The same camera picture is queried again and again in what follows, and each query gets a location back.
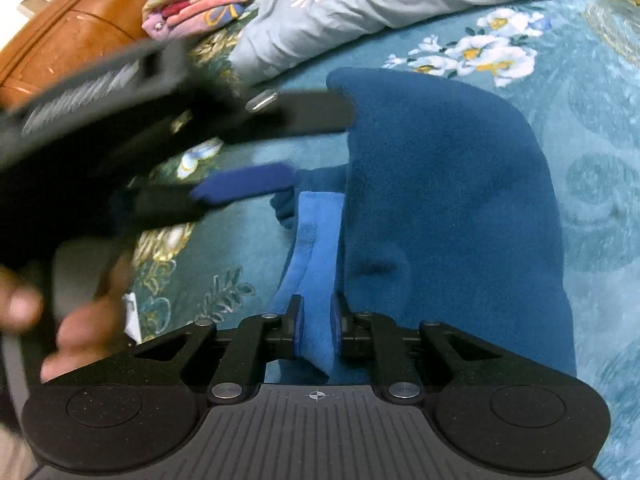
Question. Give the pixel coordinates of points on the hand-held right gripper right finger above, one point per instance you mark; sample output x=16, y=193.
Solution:
x=336, y=332

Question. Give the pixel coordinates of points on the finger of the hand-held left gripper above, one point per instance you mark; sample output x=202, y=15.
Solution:
x=245, y=182
x=310, y=112

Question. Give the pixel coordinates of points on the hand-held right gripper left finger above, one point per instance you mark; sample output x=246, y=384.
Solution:
x=298, y=332

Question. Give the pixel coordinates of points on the blue fleece garment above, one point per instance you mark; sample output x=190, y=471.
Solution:
x=440, y=185

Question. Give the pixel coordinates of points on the person's left hand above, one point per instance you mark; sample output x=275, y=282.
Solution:
x=87, y=332

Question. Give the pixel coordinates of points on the grey floral quilt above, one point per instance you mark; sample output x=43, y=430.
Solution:
x=340, y=15

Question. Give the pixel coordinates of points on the carved wooden headboard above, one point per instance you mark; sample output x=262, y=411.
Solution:
x=75, y=25

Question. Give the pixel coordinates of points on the pink floral folded blanket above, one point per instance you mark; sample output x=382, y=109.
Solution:
x=200, y=5

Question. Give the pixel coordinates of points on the teal floral bedspread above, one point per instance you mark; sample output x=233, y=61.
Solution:
x=590, y=135

